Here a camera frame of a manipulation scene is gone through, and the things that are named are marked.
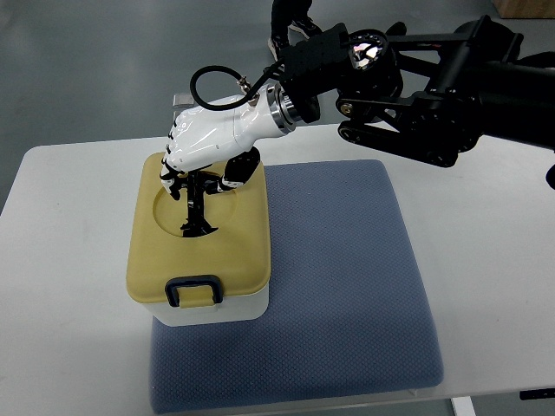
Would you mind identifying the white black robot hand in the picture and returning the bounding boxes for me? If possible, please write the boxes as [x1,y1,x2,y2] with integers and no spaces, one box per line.
[158,84,287,201]

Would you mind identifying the cardboard box corner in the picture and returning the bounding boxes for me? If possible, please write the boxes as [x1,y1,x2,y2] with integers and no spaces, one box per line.
[492,0,555,19]

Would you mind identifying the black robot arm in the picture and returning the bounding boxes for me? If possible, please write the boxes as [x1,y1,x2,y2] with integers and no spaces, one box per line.
[274,16,554,167]

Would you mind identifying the black table bracket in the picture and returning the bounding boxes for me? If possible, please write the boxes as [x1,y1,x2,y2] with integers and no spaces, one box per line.
[519,388,555,400]

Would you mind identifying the person legs dark trousers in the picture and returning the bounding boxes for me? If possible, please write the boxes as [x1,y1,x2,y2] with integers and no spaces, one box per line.
[268,0,323,61]

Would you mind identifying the yellow box lid black handle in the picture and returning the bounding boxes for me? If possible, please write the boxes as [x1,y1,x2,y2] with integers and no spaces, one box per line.
[126,153,271,309]

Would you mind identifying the white storage box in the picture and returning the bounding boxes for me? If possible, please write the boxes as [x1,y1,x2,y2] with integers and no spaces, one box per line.
[144,275,269,327]

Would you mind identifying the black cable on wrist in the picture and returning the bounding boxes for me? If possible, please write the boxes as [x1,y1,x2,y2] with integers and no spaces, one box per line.
[190,65,283,110]

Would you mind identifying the blue grey cushion mat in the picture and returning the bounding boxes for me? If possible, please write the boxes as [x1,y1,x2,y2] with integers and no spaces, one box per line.
[150,159,443,413]

